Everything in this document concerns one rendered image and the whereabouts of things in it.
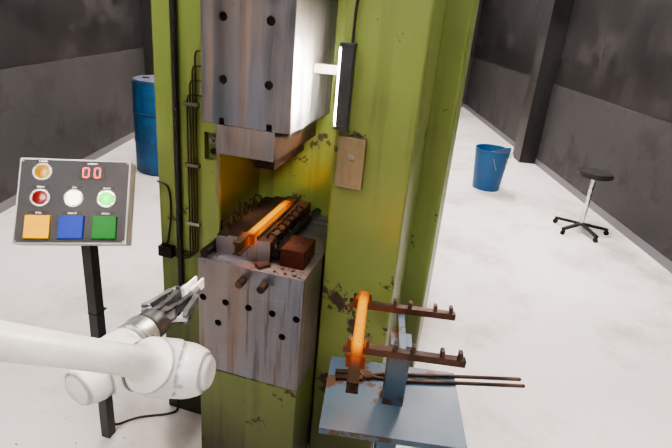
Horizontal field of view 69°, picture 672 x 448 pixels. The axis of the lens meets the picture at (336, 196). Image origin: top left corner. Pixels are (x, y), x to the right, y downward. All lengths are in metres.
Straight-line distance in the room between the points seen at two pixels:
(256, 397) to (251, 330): 0.28
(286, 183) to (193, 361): 1.21
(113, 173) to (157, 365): 0.92
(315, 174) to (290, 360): 0.74
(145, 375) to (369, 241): 0.93
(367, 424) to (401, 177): 0.73
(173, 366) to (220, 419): 1.10
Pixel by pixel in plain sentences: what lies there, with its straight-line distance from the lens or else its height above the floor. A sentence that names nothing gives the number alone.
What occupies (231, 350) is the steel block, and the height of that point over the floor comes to 0.57.
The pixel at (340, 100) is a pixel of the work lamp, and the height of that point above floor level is 1.47.
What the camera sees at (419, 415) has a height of 0.67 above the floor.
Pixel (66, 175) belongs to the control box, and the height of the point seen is 1.15.
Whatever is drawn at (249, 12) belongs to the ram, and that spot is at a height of 1.70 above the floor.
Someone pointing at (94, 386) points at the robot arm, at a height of 1.02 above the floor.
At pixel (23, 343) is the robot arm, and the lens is 0.92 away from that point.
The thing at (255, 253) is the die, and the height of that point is 0.94.
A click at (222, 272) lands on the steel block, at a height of 0.88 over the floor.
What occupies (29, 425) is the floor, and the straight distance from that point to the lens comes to 2.60.
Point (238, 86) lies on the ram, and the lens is 1.54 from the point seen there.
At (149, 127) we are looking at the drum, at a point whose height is 0.51.
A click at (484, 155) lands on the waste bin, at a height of 0.41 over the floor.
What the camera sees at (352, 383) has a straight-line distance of 1.18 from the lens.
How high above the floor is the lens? 1.72
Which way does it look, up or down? 20 degrees down
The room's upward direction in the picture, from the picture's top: 5 degrees clockwise
